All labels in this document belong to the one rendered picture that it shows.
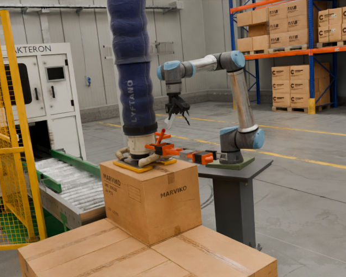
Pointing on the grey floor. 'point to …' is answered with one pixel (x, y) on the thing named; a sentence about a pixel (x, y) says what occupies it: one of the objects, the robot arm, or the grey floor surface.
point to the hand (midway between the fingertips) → (179, 128)
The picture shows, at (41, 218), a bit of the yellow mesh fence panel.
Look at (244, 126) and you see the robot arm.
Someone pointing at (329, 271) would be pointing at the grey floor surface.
